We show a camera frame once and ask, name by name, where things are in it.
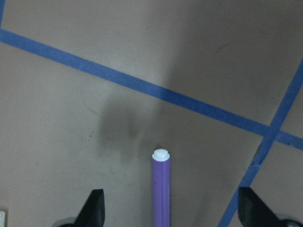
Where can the purple pen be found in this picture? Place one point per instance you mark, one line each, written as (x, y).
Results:
(161, 187)

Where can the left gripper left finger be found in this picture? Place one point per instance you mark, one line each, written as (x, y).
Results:
(92, 213)

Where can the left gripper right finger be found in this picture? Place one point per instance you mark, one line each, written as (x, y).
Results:
(253, 212)

